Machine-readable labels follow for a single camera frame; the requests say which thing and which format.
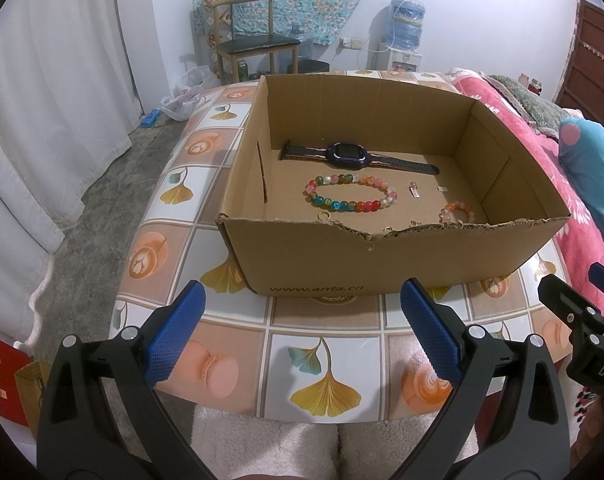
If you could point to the white plastic bag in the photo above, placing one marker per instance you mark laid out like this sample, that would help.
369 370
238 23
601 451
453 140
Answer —
189 95

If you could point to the small silver pendant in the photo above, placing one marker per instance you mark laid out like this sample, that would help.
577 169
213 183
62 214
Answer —
414 191

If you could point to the brown door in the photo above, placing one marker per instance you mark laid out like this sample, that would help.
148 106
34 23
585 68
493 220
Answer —
592 60

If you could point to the white water dispenser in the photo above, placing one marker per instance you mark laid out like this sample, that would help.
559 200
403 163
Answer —
397 60

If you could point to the pink floral blanket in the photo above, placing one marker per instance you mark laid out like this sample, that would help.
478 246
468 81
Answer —
527 130

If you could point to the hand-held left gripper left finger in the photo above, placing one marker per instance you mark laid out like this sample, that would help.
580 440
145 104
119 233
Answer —
174 340

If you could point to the wooden chair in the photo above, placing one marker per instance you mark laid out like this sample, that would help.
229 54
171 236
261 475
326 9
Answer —
257 45

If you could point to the brown gift bag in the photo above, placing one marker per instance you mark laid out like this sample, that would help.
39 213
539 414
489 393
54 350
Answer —
31 395

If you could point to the white curtain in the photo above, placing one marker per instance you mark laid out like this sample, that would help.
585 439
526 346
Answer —
41 110

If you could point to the empty blue water jug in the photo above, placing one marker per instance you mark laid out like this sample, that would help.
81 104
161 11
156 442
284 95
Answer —
302 45

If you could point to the grey green pillow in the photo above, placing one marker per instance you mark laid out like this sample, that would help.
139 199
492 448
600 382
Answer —
532 105

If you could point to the small jar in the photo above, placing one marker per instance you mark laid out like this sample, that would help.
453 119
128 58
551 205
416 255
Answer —
536 86
523 81

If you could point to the teal pillow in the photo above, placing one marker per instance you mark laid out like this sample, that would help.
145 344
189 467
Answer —
592 170

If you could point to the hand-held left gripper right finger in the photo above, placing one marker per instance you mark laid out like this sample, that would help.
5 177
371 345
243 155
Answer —
432 337

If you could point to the small blue bottle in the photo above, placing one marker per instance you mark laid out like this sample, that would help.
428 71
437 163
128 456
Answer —
149 119

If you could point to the brown cardboard box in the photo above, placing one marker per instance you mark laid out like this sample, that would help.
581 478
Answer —
332 260

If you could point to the black bin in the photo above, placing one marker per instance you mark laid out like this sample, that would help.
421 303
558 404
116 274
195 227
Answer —
309 66

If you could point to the white fleece blanket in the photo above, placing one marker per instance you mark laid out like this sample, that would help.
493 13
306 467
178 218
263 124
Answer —
262 440

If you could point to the white wall socket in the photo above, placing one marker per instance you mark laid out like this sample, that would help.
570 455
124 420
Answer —
352 43

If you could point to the black smartwatch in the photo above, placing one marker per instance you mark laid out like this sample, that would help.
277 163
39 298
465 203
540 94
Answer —
349 155

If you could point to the red gift bag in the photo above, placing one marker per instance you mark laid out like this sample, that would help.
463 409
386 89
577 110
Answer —
9 380

